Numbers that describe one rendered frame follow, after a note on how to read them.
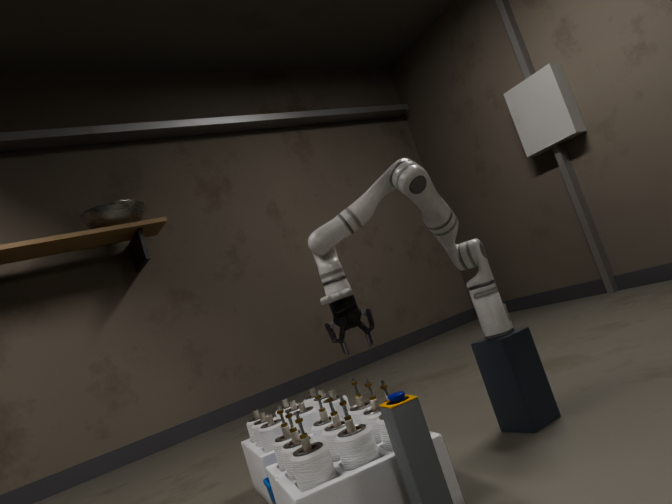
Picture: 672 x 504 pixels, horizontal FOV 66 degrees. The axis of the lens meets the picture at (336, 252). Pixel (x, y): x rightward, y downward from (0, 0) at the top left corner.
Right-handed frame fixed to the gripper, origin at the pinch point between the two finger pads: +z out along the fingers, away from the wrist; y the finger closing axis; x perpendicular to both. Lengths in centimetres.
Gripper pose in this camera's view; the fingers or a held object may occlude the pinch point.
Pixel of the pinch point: (358, 346)
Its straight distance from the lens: 147.2
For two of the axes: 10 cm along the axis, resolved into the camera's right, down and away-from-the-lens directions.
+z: 3.4, 9.4, -0.9
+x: -1.7, -0.4, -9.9
